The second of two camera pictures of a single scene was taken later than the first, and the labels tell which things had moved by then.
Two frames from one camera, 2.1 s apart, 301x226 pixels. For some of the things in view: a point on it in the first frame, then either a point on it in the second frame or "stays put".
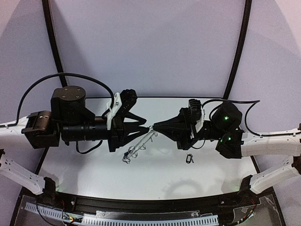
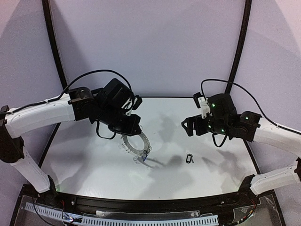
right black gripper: x=186 y=128 to x=197 y=125
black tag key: x=189 y=158 stays put
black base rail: x=89 y=203 stays put
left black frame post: x=46 y=8 stays put
